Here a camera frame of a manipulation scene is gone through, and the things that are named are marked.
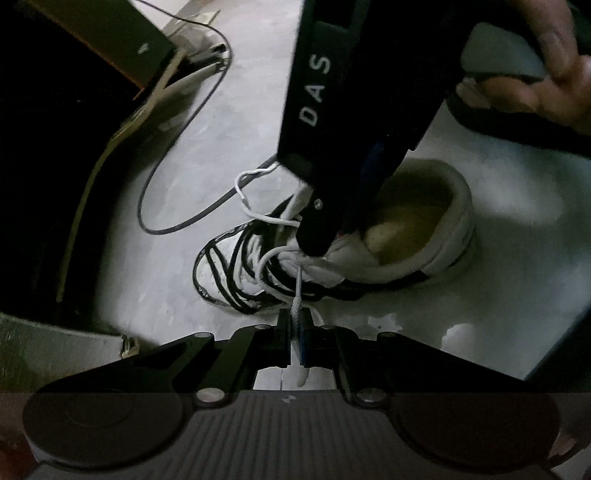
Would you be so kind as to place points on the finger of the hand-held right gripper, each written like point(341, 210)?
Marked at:
point(318, 226)
point(374, 184)

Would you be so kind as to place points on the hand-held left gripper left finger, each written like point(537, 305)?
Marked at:
point(284, 337)

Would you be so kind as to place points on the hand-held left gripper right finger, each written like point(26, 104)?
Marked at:
point(308, 341)

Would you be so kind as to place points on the white shoelace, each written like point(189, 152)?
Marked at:
point(298, 295)

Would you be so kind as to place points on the white and black sneaker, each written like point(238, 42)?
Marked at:
point(457, 217)

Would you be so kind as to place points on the person's right hand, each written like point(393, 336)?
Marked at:
point(565, 69)

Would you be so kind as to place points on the black shoelace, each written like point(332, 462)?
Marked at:
point(234, 265)

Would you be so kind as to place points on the white metal stand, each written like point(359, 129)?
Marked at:
point(189, 78)

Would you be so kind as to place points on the silver foil-covered box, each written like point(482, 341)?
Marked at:
point(46, 350)

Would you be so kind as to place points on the black speaker with orange edge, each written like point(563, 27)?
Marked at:
point(115, 41)

